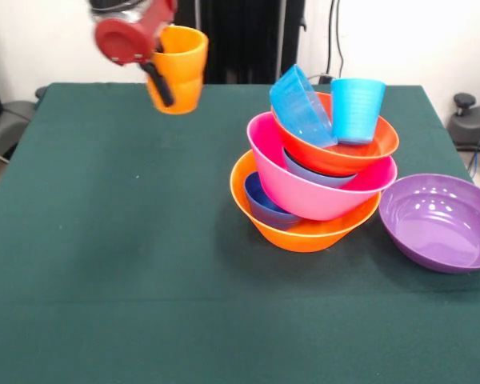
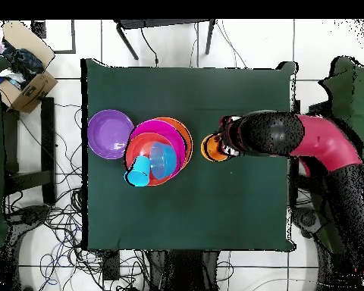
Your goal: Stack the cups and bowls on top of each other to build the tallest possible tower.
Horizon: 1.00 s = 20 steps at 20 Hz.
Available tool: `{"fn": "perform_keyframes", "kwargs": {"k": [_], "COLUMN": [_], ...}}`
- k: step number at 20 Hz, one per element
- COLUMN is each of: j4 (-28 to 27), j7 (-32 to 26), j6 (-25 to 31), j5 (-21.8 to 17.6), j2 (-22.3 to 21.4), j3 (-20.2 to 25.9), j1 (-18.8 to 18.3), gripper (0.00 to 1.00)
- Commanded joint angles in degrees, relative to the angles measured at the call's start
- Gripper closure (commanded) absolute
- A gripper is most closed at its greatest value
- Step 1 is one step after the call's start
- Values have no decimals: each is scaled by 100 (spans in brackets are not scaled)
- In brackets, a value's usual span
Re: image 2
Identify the black metal stand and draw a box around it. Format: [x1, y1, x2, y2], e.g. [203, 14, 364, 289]
[113, 18, 217, 61]

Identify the light blue shallow bowl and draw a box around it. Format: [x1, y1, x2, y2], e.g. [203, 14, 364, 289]
[149, 141, 178, 180]

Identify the tangle of floor cables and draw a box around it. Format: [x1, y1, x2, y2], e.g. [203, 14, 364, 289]
[2, 102, 158, 291]

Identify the black floor equipment with knob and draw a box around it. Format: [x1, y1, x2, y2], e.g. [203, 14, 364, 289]
[5, 204, 52, 233]

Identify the black metal frame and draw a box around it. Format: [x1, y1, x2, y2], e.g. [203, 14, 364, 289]
[1, 96, 57, 205]

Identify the large pink bowl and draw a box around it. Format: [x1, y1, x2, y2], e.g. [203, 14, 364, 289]
[128, 119, 187, 177]

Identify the purple bowl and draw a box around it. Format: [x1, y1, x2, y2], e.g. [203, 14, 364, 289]
[86, 109, 136, 161]

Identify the red bowl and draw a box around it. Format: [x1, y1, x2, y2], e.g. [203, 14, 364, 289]
[124, 132, 180, 186]

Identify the dark green tablecloth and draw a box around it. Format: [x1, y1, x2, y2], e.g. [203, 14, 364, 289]
[80, 58, 298, 252]

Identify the dark blue clothes bundle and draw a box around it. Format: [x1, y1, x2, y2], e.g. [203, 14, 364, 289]
[1, 39, 46, 89]

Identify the black power strip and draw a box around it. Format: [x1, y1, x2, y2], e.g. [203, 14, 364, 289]
[102, 250, 121, 281]

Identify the orange cup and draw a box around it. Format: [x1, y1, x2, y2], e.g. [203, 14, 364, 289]
[200, 133, 231, 162]

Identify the light blue cup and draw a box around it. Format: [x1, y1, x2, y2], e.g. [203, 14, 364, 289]
[124, 155, 152, 188]

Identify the cardboard box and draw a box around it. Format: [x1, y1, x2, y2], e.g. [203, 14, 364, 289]
[0, 20, 59, 114]

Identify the large orange bowl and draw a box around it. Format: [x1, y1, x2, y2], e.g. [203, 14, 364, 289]
[152, 117, 194, 169]

